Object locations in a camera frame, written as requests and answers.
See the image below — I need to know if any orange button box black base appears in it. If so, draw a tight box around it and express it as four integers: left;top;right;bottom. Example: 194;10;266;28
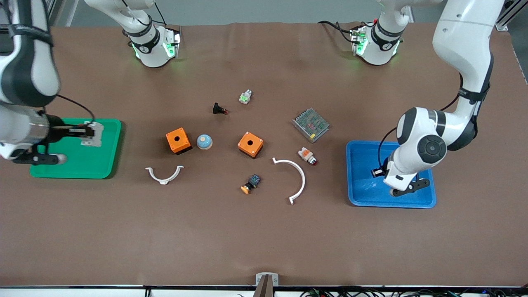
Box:
166;127;193;156
237;131;264;159

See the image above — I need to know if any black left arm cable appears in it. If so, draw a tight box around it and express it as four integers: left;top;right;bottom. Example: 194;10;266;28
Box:
377;127;398;169

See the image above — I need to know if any aluminium frame profile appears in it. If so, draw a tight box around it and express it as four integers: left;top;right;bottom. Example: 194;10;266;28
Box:
495;0;528;31
43;0;79;27

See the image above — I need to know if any small white half-ring clamp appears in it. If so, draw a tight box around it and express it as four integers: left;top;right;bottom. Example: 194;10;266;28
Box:
145;165;185;185

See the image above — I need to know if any large white half-ring clamp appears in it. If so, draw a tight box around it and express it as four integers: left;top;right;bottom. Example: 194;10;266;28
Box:
272;157;306;205

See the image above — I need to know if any black arm base cable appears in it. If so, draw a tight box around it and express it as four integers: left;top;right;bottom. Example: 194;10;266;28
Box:
318;20;363;44

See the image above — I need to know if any orange white red button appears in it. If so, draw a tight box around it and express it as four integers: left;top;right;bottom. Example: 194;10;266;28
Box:
298;147;318;167

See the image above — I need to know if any blue plastic tray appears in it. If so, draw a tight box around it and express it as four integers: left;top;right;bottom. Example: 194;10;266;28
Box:
346;140;437;209

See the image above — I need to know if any green plastic tray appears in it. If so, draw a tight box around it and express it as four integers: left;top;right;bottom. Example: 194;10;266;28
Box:
30;118;123;179

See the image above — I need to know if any yellow mushroom push button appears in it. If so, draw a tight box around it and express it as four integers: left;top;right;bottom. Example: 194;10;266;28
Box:
240;174;261;195

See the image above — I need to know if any metal mesh power supply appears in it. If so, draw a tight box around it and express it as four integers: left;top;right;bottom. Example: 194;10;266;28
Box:
292;108;330;144

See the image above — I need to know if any grey metal table bracket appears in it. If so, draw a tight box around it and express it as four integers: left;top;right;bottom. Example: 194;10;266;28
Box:
255;272;279;297

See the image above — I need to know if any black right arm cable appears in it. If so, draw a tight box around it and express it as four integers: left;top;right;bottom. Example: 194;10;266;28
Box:
56;94;96;124

